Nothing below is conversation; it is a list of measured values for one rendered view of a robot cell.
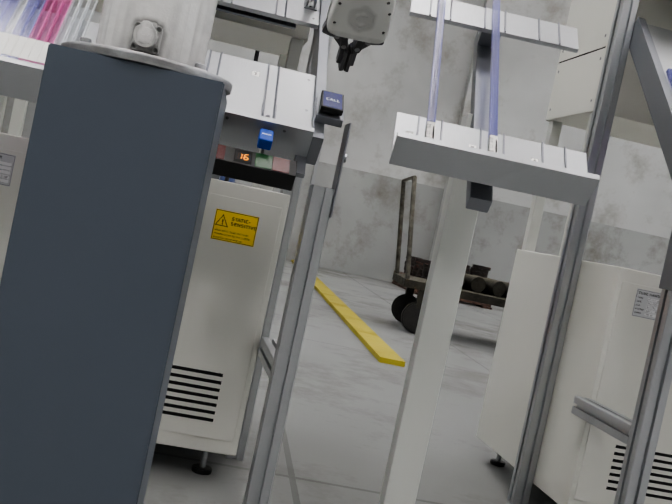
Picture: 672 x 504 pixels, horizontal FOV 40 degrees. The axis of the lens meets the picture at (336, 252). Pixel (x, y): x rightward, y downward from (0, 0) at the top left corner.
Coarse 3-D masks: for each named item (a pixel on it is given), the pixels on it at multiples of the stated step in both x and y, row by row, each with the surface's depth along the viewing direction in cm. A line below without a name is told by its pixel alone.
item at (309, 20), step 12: (228, 0) 184; (240, 0) 185; (252, 0) 186; (264, 0) 188; (276, 0) 189; (288, 0) 190; (300, 0) 191; (228, 12) 190; (240, 12) 190; (252, 12) 185; (264, 12) 185; (276, 12) 186; (288, 12) 187; (300, 12) 188; (312, 12) 189; (276, 24) 191; (288, 24) 192; (300, 24) 187; (312, 24) 187
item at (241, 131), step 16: (0, 64) 150; (16, 64) 150; (32, 64) 150; (0, 80) 152; (16, 80) 152; (32, 80) 152; (16, 96) 154; (32, 96) 154; (240, 112) 156; (224, 128) 158; (240, 128) 158; (256, 128) 158; (272, 128) 158; (288, 128) 158; (304, 128) 158; (224, 144) 160; (240, 144) 160; (256, 144) 160; (272, 144) 160; (288, 144) 160; (304, 144) 160
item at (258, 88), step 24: (96, 24) 166; (216, 72) 166; (240, 72) 168; (264, 72) 170; (288, 72) 172; (240, 96) 163; (264, 96) 164; (288, 96) 167; (312, 96) 169; (288, 120) 162; (312, 120) 164
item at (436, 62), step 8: (440, 0) 181; (440, 8) 179; (440, 16) 177; (440, 24) 176; (440, 32) 174; (440, 40) 172; (440, 48) 171; (440, 56) 169; (432, 64) 168; (440, 64) 168; (432, 72) 166; (432, 80) 164; (432, 88) 163; (432, 96) 162; (432, 104) 160; (432, 112) 159; (432, 120) 158
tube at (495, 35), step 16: (496, 0) 184; (496, 16) 181; (496, 32) 177; (496, 48) 174; (496, 64) 171; (496, 80) 168; (496, 96) 165; (496, 112) 162; (496, 128) 159; (496, 144) 156
